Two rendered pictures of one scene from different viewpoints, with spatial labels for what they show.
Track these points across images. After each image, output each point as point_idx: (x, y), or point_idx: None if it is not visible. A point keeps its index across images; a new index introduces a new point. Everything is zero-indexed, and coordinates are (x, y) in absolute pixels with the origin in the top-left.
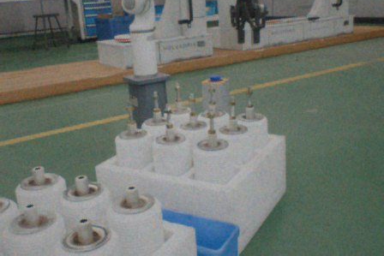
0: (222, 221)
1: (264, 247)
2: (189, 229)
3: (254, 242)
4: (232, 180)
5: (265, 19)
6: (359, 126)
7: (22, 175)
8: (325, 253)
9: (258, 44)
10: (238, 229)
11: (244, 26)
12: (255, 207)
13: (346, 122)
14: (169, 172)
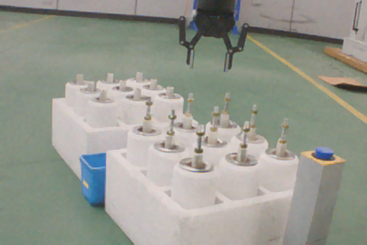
0: (105, 167)
1: (103, 228)
2: (88, 130)
3: (115, 227)
4: (121, 156)
5: (178, 34)
6: None
7: (360, 186)
8: (57, 242)
9: (189, 66)
10: (88, 167)
11: (227, 51)
12: (126, 210)
13: None
14: None
